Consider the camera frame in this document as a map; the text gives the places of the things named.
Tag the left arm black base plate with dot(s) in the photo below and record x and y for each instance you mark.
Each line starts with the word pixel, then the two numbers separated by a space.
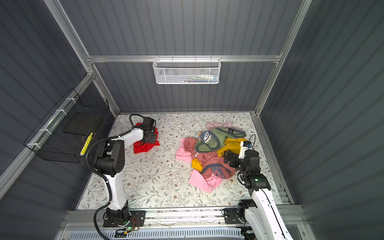
pixel 116 219

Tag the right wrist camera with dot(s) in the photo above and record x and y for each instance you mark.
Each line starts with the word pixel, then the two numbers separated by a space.
pixel 245 146

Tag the white wire mesh basket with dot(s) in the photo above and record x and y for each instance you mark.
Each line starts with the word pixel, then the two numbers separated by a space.
pixel 167 72

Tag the yellow shirt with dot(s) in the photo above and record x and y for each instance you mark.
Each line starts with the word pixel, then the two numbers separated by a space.
pixel 232 145

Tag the items in white basket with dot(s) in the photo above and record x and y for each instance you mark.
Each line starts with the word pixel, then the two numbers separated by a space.
pixel 205 78

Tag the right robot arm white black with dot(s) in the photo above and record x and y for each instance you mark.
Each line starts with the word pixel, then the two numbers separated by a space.
pixel 260 212

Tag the floral patterned table mat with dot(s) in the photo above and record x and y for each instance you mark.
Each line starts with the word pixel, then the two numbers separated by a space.
pixel 157 179

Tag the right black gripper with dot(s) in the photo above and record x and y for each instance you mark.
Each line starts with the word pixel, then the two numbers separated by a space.
pixel 235 158

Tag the green shirt with grey trim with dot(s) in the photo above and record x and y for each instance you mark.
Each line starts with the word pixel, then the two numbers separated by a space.
pixel 214 139

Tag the yellow marker pen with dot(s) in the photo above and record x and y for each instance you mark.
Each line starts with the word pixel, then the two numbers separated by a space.
pixel 86 144

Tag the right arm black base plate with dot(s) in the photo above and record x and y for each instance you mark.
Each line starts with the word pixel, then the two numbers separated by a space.
pixel 234 216

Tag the red cloth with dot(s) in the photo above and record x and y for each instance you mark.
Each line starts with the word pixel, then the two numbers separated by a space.
pixel 140 147

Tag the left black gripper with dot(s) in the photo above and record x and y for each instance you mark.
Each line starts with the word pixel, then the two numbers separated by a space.
pixel 153 138

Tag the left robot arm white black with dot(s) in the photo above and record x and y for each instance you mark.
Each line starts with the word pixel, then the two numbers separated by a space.
pixel 110 161

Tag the black wire mesh basket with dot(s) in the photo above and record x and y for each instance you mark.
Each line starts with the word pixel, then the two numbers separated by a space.
pixel 62 136

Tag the dusty red shirt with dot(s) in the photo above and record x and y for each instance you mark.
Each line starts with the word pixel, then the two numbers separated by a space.
pixel 211 163

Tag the pink shirt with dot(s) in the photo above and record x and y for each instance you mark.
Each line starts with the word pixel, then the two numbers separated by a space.
pixel 196 180

